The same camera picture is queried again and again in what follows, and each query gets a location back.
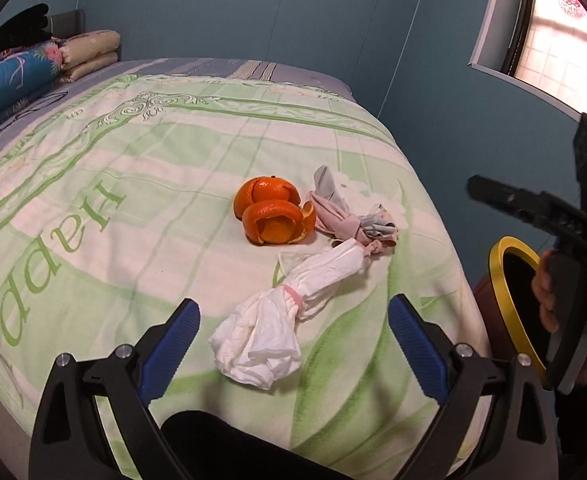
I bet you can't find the person's right hand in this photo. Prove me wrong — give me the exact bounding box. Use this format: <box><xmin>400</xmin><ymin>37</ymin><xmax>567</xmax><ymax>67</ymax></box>
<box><xmin>531</xmin><ymin>249</ymin><xmax>587</xmax><ymax>387</ymax></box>

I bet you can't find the pink grey knotted cloth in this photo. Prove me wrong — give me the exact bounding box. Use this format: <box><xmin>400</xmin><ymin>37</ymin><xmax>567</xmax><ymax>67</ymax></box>
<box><xmin>303</xmin><ymin>165</ymin><xmax>400</xmax><ymax>252</ymax></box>

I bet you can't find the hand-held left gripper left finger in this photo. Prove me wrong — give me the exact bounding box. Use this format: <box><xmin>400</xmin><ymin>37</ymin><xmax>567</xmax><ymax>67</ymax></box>
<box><xmin>30</xmin><ymin>298</ymin><xmax>200</xmax><ymax>480</ymax></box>

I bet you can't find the white cloth bundle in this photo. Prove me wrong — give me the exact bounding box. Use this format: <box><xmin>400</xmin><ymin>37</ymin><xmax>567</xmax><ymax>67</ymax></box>
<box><xmin>208</xmin><ymin>240</ymin><xmax>381</xmax><ymax>390</ymax></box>

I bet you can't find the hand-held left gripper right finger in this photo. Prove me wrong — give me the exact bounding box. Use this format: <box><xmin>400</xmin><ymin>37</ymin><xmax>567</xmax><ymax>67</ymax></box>
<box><xmin>388</xmin><ymin>294</ymin><xmax>560</xmax><ymax>480</ymax></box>

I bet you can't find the yellow rimmed trash bin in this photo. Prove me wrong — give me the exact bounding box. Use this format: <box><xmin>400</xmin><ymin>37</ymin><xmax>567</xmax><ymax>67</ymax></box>
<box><xmin>473</xmin><ymin>236</ymin><xmax>557</xmax><ymax>392</ymax></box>

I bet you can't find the blue floral folded quilt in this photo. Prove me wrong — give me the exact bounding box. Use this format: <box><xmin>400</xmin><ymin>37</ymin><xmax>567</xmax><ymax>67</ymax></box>
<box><xmin>0</xmin><ymin>37</ymin><xmax>67</xmax><ymax>137</ymax></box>

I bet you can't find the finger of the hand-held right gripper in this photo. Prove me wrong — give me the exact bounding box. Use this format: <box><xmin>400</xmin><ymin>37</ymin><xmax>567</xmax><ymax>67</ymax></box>
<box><xmin>467</xmin><ymin>175</ymin><xmax>583</xmax><ymax>261</ymax></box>

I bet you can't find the grey upholstered headboard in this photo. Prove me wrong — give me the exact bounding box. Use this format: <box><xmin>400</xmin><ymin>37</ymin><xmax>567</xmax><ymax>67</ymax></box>
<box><xmin>46</xmin><ymin>9</ymin><xmax>85</xmax><ymax>42</ymax></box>

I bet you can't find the window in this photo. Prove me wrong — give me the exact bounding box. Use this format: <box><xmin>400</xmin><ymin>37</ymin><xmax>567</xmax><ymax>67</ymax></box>
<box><xmin>468</xmin><ymin>0</ymin><xmax>587</xmax><ymax>122</ymax></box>

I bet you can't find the beige folded quilt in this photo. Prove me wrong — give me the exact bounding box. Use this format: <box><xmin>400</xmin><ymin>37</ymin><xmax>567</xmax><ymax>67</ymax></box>
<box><xmin>56</xmin><ymin>30</ymin><xmax>122</xmax><ymax>84</ymax></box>

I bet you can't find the striped grey bed sheet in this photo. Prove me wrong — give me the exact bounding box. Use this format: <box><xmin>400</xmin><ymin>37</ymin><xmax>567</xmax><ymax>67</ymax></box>
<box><xmin>0</xmin><ymin>57</ymin><xmax>355</xmax><ymax>181</ymax></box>

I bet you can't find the green printed blanket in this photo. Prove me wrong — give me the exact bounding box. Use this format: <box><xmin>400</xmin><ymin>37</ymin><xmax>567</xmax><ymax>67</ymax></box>
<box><xmin>0</xmin><ymin>74</ymin><xmax>489</xmax><ymax>480</ymax></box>

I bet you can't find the black clothes pile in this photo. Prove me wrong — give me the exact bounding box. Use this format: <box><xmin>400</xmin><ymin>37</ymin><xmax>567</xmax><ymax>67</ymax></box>
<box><xmin>0</xmin><ymin>4</ymin><xmax>49</xmax><ymax>49</ymax></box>

